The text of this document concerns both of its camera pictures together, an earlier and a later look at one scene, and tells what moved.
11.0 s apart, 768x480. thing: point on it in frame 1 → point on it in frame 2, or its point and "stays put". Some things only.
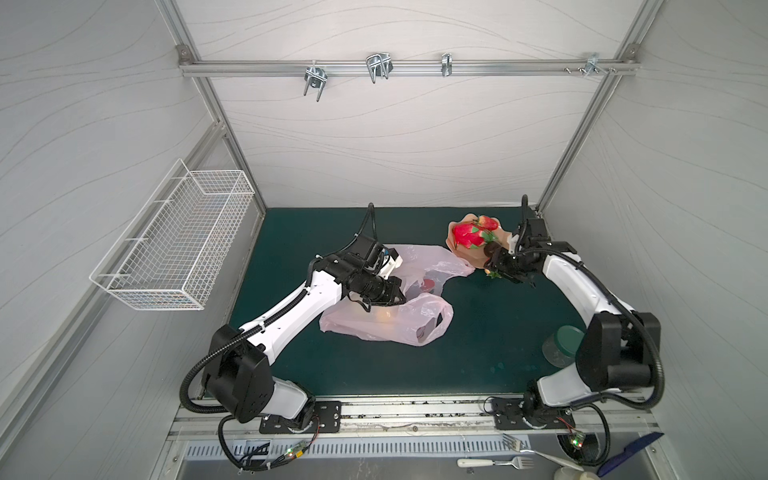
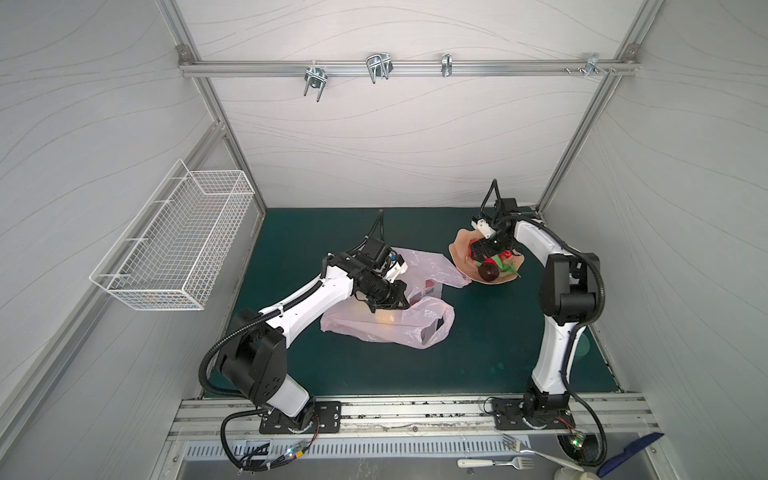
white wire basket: x=169 y=252 stays put
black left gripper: x=392 y=285 stays put
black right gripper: x=501 y=261 → x=495 y=249
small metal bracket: x=447 y=64 stays put
